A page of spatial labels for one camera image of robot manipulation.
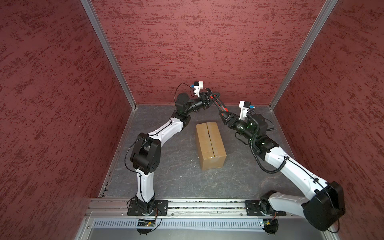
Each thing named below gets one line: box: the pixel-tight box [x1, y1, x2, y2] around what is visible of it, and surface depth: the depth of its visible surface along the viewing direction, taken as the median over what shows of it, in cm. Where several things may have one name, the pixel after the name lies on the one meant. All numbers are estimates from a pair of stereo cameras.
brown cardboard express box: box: [195, 122, 227, 171], surface depth 83 cm
